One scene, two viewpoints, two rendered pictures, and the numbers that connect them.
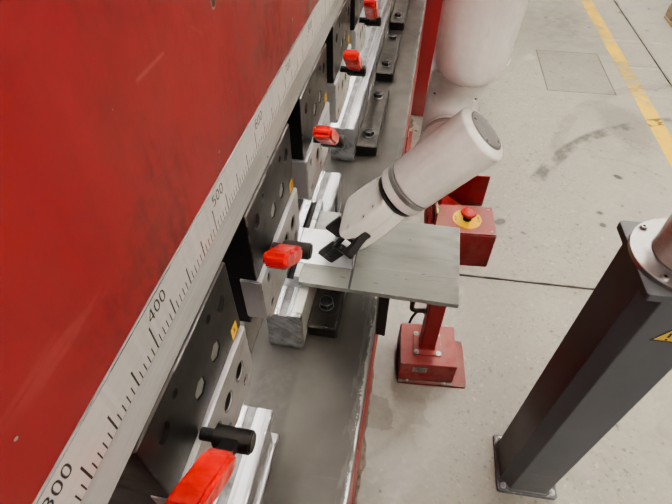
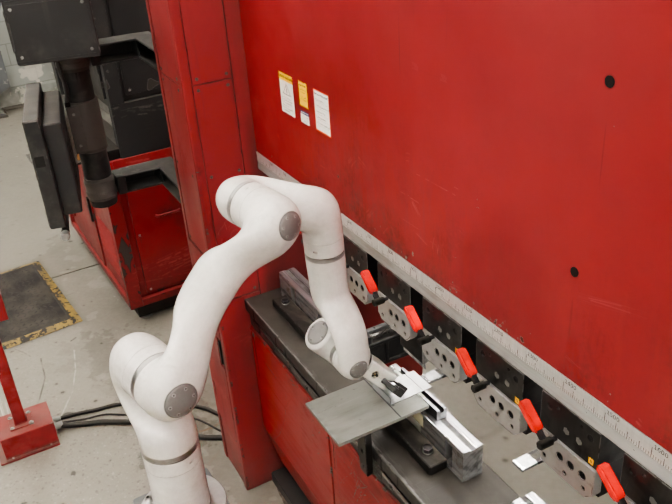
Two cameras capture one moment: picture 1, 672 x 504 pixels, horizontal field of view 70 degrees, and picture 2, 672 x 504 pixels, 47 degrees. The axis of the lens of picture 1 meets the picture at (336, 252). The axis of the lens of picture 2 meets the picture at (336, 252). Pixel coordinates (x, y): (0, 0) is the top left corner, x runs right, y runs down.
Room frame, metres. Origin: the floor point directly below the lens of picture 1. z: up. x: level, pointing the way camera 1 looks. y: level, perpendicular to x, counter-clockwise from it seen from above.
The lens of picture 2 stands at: (1.76, -1.05, 2.28)
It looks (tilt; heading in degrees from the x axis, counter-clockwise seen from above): 29 degrees down; 143
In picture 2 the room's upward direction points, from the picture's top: 4 degrees counter-clockwise
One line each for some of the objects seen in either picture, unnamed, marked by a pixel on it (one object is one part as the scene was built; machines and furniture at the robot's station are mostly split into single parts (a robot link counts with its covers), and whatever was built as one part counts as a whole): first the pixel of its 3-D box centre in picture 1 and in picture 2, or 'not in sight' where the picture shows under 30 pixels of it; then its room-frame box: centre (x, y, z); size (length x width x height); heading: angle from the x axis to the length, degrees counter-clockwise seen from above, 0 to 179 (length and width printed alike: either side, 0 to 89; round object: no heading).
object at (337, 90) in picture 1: (318, 58); (455, 335); (0.77, 0.03, 1.26); 0.15 x 0.09 x 0.17; 169
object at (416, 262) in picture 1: (383, 255); (366, 405); (0.57, -0.08, 1.00); 0.26 x 0.18 x 0.01; 79
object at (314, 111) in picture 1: (288, 123); (407, 297); (0.58, 0.06, 1.26); 0.15 x 0.09 x 0.17; 169
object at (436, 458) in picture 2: (336, 270); (405, 432); (0.63, 0.00, 0.89); 0.30 x 0.05 x 0.03; 169
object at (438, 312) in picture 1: (438, 298); not in sight; (0.95, -0.33, 0.39); 0.05 x 0.05 x 0.54; 84
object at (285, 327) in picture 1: (309, 250); (427, 418); (0.66, 0.05, 0.92); 0.39 x 0.06 x 0.10; 169
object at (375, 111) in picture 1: (373, 119); not in sight; (1.19, -0.10, 0.89); 0.30 x 0.05 x 0.03; 169
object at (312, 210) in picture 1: (304, 239); (419, 392); (0.62, 0.06, 0.99); 0.20 x 0.03 x 0.03; 169
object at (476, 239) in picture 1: (459, 215); not in sight; (0.95, -0.33, 0.75); 0.20 x 0.16 x 0.18; 174
